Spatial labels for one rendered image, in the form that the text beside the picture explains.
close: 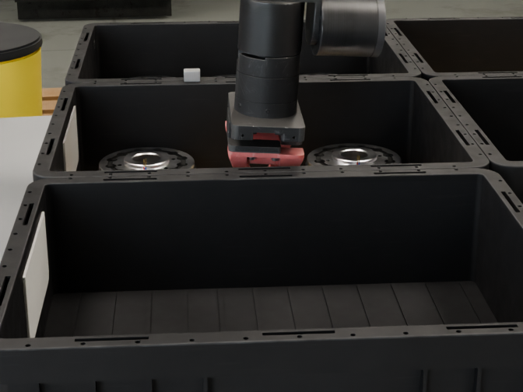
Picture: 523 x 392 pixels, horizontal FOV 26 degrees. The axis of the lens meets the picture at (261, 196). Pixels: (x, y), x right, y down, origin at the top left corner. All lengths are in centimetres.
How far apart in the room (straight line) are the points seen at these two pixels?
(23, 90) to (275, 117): 194
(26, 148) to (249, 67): 83
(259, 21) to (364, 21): 9
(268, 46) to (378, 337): 37
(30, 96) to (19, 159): 121
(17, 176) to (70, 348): 98
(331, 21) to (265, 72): 7
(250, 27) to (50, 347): 40
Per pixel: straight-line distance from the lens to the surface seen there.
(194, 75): 125
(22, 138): 183
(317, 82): 125
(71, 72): 130
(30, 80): 293
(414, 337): 71
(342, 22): 100
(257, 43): 99
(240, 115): 101
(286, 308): 96
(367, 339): 70
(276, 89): 100
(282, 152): 101
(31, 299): 85
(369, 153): 122
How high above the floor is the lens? 126
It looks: 21 degrees down
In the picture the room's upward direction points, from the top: straight up
